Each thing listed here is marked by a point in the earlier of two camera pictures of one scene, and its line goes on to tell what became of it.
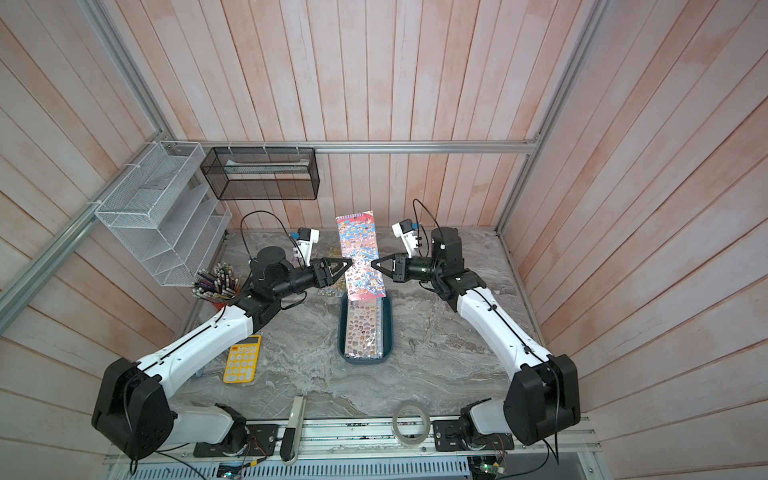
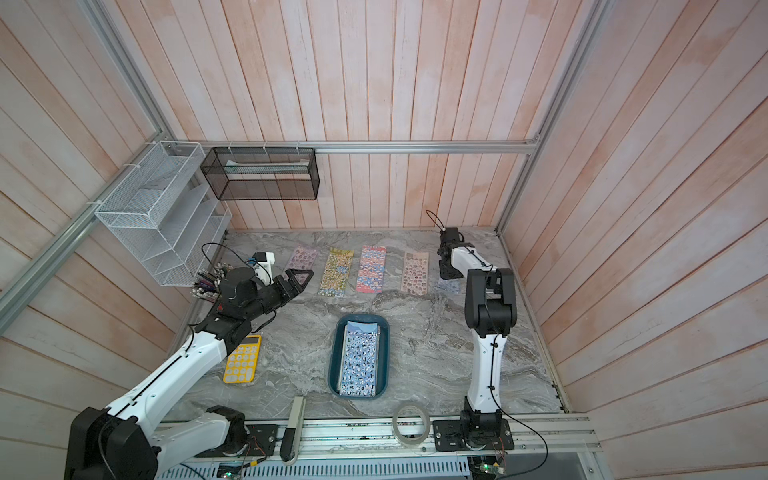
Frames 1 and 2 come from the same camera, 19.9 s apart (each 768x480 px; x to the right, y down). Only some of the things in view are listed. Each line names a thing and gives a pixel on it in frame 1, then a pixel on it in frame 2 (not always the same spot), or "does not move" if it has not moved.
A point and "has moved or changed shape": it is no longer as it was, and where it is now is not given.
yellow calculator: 242,360 does not move
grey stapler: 292,432 does not move
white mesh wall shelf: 158,209 does not move
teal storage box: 387,334 to 383,358
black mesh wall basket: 263,173 does not move
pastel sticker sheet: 365,329 has moved or changed shape
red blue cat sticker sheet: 360,244 has moved or changed shape
